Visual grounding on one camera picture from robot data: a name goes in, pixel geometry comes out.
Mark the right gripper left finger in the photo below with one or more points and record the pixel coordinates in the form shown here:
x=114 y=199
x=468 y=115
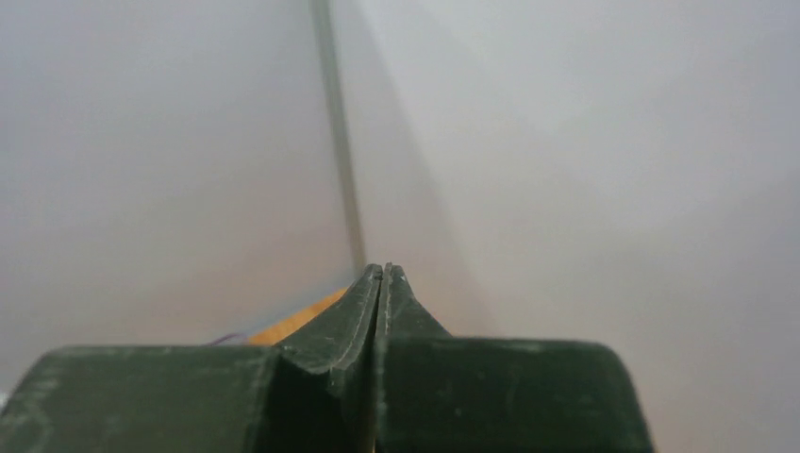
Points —
x=311 y=392

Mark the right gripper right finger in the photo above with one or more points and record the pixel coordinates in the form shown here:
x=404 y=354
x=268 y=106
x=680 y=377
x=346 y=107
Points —
x=438 y=392

